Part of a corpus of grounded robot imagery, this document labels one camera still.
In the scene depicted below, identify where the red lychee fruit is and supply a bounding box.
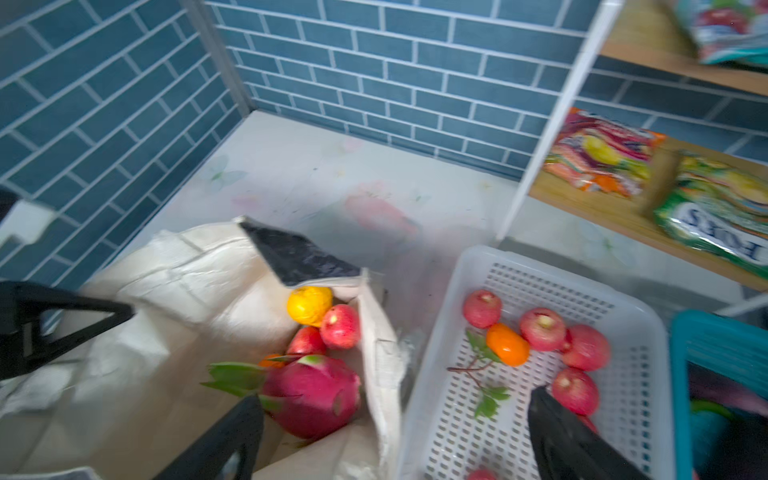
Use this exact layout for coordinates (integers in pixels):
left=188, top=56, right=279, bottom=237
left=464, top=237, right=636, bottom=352
left=561, top=324, right=611, bottom=371

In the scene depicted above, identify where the red apple top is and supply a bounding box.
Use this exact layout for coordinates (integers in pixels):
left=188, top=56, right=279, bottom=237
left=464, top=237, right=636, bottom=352
left=519, top=307, right=567, bottom=352

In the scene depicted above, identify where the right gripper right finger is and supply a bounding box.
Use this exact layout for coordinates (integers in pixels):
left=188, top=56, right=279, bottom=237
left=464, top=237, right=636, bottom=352
left=527, top=386, right=646, bottom=480

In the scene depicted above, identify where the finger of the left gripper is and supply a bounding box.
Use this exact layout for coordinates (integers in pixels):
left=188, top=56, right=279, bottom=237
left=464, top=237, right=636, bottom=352
left=1, top=281, right=135, bottom=380

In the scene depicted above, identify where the small orange tangerine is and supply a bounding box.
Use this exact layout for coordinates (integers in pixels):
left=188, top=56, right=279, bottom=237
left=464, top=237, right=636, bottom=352
left=486, top=323, right=530, bottom=367

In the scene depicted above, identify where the white wooden shelf rack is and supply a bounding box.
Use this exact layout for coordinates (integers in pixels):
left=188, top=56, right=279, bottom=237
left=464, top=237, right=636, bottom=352
left=496, top=1, right=767, bottom=317

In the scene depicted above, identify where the green Fox's candy bag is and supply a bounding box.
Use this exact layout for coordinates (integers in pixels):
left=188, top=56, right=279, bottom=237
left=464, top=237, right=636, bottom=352
left=653, top=150, right=767, bottom=279

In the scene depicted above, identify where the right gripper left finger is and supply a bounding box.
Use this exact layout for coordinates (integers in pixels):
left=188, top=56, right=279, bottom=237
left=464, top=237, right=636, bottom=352
left=155, top=396, right=265, bottom=480

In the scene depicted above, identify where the white plastic basket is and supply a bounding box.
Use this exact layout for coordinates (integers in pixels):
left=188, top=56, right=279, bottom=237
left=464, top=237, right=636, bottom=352
left=394, top=246, right=676, bottom=479

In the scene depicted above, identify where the red apple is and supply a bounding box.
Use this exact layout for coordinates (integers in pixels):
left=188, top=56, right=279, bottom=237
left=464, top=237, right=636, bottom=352
left=551, top=368, right=600, bottom=416
left=467, top=469, right=496, bottom=480
left=462, top=290, right=503, bottom=329
left=519, top=307, right=567, bottom=352
left=320, top=304, right=361, bottom=350

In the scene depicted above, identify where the teal plastic basket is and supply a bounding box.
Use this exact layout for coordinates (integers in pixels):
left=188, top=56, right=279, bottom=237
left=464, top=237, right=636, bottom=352
left=670, top=310, right=767, bottom=479

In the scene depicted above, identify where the pink dragon fruit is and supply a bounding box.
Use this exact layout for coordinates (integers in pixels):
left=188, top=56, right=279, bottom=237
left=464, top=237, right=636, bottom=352
left=203, top=354, right=362, bottom=442

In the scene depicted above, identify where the red yellow snack bag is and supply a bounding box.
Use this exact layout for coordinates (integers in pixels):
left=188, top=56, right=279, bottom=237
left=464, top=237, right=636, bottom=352
left=543, top=108, right=666, bottom=198

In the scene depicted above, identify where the yellow orange fruit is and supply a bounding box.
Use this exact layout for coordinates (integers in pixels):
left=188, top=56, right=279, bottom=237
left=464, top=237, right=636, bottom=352
left=286, top=286, right=334, bottom=328

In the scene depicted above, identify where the large orange fruit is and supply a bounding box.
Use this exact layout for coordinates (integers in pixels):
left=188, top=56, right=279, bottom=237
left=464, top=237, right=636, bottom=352
left=258, top=354, right=286, bottom=369

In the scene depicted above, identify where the green leaf twig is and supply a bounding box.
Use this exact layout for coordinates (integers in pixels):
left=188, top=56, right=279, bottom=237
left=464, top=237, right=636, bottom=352
left=447, top=328, right=512, bottom=420

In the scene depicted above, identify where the beige canvas grocery bag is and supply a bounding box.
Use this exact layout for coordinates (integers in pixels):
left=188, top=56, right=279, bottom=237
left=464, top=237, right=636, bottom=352
left=1, top=217, right=407, bottom=479

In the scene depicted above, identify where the purple eggplant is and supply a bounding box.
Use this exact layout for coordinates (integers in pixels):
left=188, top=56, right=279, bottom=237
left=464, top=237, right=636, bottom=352
left=687, top=363, right=767, bottom=417

